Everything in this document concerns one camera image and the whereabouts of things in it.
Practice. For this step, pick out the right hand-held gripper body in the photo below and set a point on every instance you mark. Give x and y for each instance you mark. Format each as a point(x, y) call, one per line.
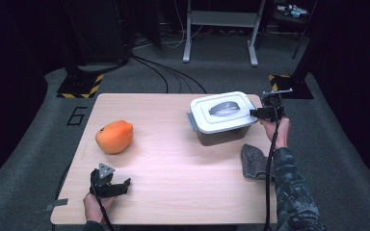
point(271, 102)

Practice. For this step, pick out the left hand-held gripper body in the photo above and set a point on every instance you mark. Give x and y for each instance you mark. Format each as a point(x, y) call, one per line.
point(104, 189)

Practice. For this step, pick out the clear brown storage box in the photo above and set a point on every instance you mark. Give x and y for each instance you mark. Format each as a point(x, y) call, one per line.
point(221, 138)

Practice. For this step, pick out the orange plush toy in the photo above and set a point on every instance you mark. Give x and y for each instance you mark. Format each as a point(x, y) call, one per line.
point(114, 138)

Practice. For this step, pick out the grey towel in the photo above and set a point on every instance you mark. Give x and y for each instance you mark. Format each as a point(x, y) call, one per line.
point(252, 162)

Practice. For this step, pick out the person's left hand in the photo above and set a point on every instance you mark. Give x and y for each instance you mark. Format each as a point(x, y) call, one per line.
point(91, 210)

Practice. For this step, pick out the person's right hand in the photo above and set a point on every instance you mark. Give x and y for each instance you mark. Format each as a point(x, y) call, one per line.
point(282, 134)

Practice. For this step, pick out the black striped stand base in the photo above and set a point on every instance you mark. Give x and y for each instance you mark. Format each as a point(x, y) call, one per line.
point(77, 86)
point(298, 86)

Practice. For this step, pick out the grey tape piece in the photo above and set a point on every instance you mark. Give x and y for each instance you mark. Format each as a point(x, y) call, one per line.
point(58, 203)

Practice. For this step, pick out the dark curtain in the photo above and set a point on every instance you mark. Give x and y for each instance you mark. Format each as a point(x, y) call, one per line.
point(9, 80)
point(353, 80)

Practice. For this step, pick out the dark shelf with small things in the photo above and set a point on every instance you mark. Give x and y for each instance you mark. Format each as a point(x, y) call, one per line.
point(290, 11)

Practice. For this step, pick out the black cabinet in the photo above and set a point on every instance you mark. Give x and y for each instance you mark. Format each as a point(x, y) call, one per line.
point(99, 29)

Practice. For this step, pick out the white metal table frame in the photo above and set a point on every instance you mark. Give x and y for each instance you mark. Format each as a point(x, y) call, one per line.
point(221, 18)

